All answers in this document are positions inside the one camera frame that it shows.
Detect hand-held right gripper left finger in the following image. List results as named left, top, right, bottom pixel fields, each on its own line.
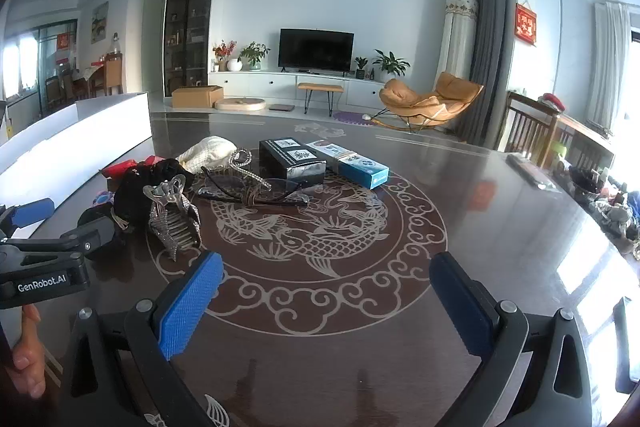
left=60, top=251, right=224, bottom=427

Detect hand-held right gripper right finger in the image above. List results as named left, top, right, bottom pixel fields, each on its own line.
left=429, top=251, right=596, bottom=427

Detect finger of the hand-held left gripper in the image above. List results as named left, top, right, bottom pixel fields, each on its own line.
left=0, top=198, right=56, bottom=240
left=0, top=216, right=126, bottom=260

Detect black fluffy cloth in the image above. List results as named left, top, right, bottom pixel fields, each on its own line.
left=112, top=157, right=196, bottom=233

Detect red plastic packet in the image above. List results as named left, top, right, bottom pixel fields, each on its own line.
left=100, top=159, right=156, bottom=180

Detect silver rhinestone hair claw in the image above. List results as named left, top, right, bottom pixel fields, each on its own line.
left=142, top=174, right=203, bottom=263

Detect white board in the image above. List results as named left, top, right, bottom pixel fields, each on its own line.
left=0, top=92, right=153, bottom=228

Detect black frame eyeglasses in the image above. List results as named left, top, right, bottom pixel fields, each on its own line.
left=197, top=166, right=311, bottom=208

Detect white knit hat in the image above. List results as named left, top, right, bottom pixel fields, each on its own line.
left=176, top=136, right=241, bottom=175

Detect dark patterned glass desktop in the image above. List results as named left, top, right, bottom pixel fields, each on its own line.
left=0, top=107, right=640, bottom=427

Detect person's left hand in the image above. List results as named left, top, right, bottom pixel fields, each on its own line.
left=10, top=304, right=48, bottom=400

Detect long dark flat object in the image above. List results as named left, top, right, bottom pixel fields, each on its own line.
left=506, top=154, right=556, bottom=190

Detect rhinestone banana hair clip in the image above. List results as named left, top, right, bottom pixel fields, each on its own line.
left=227, top=148, right=275, bottom=188

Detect wooden sideboard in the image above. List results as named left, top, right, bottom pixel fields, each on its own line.
left=103, top=57, right=124, bottom=96

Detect brown cardboard box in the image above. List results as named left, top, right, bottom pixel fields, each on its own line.
left=171, top=85, right=224, bottom=109

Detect blue and white box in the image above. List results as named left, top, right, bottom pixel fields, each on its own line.
left=305, top=139, right=391, bottom=190

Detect black cardboard box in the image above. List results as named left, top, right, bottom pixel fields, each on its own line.
left=258, top=137, right=327, bottom=186

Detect wooden slatted chair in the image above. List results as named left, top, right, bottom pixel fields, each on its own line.
left=505, top=91, right=561, bottom=168

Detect round beige platform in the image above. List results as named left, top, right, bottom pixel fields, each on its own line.
left=214, top=96, right=267, bottom=112

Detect orange lounge chair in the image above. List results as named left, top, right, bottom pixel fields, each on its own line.
left=378, top=72, right=486, bottom=132

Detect purple floor mat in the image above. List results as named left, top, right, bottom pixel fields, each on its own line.
left=332, top=109, right=373, bottom=125

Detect red flower bouquet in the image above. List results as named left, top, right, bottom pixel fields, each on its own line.
left=212, top=39, right=238, bottom=72

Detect white television cabinet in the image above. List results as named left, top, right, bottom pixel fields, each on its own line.
left=207, top=69, right=396, bottom=108

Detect green potted plant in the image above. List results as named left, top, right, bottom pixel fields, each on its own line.
left=239, top=42, right=271, bottom=71

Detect dark glass display cabinet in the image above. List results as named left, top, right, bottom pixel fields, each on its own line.
left=164, top=0, right=221, bottom=98

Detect large leafy potted plant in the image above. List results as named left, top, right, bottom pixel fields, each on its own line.
left=372, top=50, right=411, bottom=82

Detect wooden bench with metal legs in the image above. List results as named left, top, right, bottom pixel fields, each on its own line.
left=297, top=82, right=345, bottom=116

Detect covered standing air conditioner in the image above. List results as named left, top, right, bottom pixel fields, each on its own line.
left=440, top=0, right=479, bottom=82

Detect grey curtain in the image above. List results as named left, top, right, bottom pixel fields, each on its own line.
left=457, top=0, right=516, bottom=148

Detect black television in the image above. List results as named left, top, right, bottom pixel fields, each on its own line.
left=278, top=28, right=356, bottom=72

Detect white sheer curtain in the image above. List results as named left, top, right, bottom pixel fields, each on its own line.
left=585, top=1, right=633, bottom=132

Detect wall painting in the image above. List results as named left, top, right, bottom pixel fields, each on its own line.
left=91, top=2, right=110, bottom=44

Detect red wall hanging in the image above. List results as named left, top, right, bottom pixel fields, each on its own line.
left=515, top=0, right=538, bottom=46

